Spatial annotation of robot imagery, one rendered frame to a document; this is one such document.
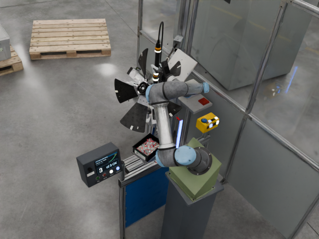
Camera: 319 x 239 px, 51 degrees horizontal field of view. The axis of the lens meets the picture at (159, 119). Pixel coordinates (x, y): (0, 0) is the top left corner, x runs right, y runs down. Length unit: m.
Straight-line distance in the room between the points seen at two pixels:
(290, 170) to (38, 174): 2.48
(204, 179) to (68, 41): 3.92
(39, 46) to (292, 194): 4.11
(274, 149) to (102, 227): 1.71
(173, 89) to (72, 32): 3.92
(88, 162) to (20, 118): 2.40
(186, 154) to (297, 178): 1.23
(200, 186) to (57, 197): 1.76
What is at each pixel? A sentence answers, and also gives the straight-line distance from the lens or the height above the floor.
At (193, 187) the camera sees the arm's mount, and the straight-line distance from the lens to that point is 2.25.
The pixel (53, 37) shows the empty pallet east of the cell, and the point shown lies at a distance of 5.74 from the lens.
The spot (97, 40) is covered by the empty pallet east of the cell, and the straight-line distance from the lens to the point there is 5.58.
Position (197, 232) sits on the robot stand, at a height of 0.48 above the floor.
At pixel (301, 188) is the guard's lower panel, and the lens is 3.04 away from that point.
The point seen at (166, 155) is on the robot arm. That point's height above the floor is 1.31.
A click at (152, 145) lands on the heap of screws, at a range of 2.80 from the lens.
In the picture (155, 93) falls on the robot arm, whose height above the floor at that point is 1.60.
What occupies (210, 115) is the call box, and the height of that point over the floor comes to 1.07.
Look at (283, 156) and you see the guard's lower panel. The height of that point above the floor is 0.86.
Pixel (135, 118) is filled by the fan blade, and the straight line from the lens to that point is 2.79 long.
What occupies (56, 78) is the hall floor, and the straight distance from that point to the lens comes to 5.01.
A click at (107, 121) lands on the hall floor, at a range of 4.24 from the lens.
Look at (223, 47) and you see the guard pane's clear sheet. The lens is 3.03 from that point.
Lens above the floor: 2.89
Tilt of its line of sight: 42 degrees down
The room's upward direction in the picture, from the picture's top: 6 degrees clockwise
